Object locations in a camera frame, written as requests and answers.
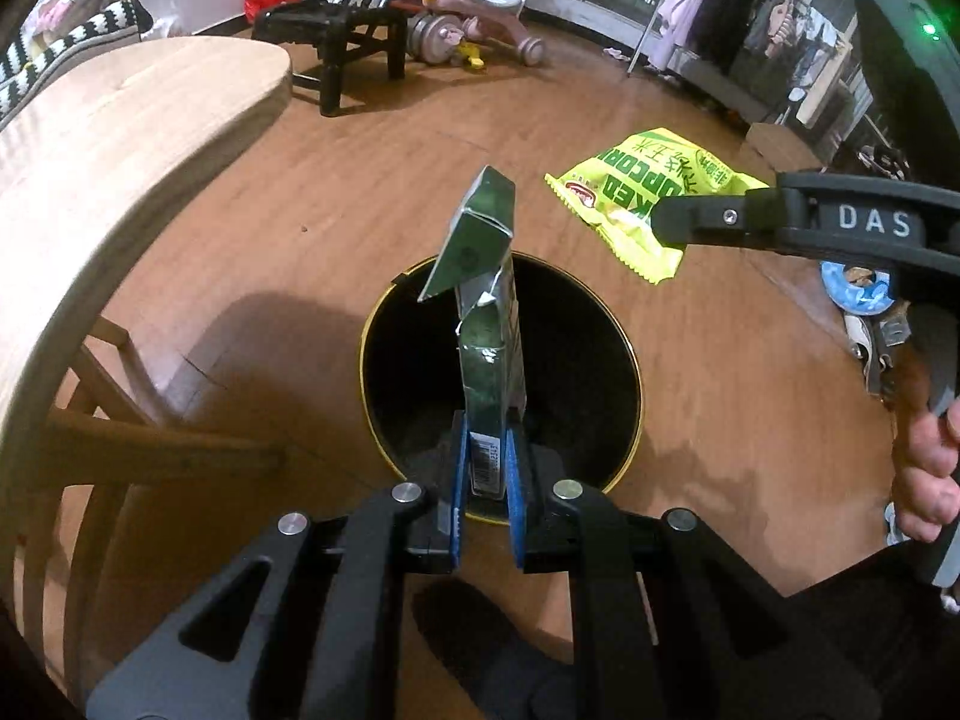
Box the yellow snack bag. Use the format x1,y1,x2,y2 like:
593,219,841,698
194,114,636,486
544,127,773,284

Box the cardboard box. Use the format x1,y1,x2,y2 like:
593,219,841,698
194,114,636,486
745,122,824,175

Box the grey white shoe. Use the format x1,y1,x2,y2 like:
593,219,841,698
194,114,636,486
846,311,913,396

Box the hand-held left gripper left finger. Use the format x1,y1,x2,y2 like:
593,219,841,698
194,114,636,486
86,409,470,720

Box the person's right hand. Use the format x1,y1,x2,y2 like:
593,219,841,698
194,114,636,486
892,406,960,543

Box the green drink carton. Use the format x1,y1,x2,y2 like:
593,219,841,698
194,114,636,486
418,165,530,500

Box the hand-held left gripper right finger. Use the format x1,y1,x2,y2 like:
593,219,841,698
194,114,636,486
504,420,882,720

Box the blue patterned tape roll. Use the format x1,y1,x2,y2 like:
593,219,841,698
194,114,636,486
820,261,898,314

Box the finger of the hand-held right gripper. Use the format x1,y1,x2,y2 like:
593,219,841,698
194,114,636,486
651,187,785,250

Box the black round trash bin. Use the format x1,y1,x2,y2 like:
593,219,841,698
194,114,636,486
360,253,644,526

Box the black white patterned sofa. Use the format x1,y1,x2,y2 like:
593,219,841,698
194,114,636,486
0,0,155,130

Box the pink tricycle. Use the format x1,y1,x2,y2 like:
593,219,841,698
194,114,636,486
405,0,547,70

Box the hanging light clothes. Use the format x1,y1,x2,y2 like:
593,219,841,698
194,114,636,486
765,0,857,95

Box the black coat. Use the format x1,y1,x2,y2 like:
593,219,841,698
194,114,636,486
697,0,775,77

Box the black wooden chair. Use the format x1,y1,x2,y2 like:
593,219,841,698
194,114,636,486
251,0,422,118

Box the pink coat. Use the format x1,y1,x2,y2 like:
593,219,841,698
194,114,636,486
645,0,721,73

